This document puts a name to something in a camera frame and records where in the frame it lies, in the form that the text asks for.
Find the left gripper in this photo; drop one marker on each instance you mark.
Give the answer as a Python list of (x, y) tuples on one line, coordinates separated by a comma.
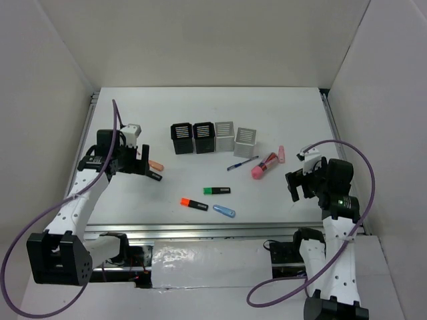
[(137, 166)]

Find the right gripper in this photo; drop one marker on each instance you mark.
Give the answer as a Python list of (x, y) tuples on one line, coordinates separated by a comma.
[(296, 178)]

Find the orange eraser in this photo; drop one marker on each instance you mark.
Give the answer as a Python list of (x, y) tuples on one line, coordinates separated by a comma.
[(155, 165)]

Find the pink eraser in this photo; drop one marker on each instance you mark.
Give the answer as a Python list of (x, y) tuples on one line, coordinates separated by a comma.
[(281, 154)]

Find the pink capped pen tube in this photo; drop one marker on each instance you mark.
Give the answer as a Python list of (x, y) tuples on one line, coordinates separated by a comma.
[(269, 162)]

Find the blue ballpoint pen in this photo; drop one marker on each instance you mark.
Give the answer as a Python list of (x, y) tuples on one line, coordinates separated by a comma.
[(241, 163)]

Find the green highlighter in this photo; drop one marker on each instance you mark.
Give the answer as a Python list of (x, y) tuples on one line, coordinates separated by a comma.
[(216, 190)]

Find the blue eraser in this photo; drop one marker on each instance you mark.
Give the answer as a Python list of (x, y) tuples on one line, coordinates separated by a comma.
[(224, 211)]

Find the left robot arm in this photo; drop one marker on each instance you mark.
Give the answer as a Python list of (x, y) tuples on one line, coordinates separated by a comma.
[(60, 255)]

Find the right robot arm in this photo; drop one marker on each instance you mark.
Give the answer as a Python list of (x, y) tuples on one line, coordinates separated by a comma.
[(329, 255)]

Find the black container far left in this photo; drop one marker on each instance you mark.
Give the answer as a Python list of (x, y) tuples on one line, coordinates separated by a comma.
[(182, 137)]

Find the black container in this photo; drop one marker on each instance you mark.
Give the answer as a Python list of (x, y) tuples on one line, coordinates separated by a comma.
[(182, 137), (204, 137)]

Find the orange highlighter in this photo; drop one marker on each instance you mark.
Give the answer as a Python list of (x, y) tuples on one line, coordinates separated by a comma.
[(193, 204)]

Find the white container far right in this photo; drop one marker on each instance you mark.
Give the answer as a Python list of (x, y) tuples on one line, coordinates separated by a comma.
[(244, 143)]

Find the white container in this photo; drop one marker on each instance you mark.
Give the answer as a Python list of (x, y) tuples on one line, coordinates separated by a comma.
[(244, 143), (225, 136)]

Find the white front cover plate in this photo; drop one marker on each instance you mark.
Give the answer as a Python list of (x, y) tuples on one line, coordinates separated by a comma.
[(197, 264)]

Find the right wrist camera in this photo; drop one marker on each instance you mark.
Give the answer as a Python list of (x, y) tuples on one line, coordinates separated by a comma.
[(311, 160)]

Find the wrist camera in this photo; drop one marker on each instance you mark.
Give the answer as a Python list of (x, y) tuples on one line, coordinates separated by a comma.
[(131, 132), (311, 160)]

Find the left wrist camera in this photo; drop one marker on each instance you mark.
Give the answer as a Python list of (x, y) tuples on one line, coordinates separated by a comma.
[(131, 132)]

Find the aluminium front rail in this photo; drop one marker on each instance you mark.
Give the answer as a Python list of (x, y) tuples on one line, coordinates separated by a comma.
[(206, 231)]

